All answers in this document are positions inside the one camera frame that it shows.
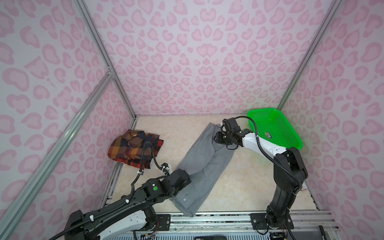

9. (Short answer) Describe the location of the black corrugated cable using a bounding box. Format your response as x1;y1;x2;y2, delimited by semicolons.
233;115;303;240
47;140;172;240

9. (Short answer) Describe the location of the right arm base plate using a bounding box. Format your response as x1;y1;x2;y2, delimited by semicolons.
250;213;295;231

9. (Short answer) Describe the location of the diagonal aluminium frame bar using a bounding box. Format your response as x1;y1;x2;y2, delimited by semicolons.
1;72;114;240

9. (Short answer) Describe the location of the grey long sleeve shirt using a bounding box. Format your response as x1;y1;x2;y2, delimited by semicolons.
171;123;234;218

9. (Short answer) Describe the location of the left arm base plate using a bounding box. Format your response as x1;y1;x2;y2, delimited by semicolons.
136;214;171;232

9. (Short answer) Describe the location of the right black corrugated cable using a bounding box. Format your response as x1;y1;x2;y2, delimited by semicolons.
233;115;303;240

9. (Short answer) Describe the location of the green plastic basket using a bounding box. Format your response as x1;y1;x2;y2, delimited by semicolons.
247;108;303;150

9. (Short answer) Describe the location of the left black corrugated cable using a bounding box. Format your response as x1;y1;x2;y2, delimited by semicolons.
47;140;172;240

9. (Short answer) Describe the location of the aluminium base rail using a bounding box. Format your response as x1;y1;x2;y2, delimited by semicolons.
80;209;343;240

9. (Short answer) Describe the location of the folded plaid flannel shirt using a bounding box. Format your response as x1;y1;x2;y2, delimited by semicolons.
107;130;164;169

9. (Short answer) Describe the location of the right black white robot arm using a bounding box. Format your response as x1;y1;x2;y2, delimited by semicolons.
214;116;308;229

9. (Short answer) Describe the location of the red white label card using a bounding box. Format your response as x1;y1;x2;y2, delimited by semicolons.
301;183;308;191

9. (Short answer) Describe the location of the right corner aluminium post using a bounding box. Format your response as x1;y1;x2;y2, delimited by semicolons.
277;0;345;111

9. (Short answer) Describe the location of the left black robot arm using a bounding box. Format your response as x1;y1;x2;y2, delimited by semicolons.
64;169;192;240

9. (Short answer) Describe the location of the left corner aluminium post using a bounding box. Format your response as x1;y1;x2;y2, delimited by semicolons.
74;0;137;120

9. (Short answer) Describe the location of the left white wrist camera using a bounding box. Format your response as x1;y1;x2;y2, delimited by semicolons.
161;163;173;176

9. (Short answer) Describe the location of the corner aluminium post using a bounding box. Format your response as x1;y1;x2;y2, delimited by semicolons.
74;0;137;120
277;0;345;111

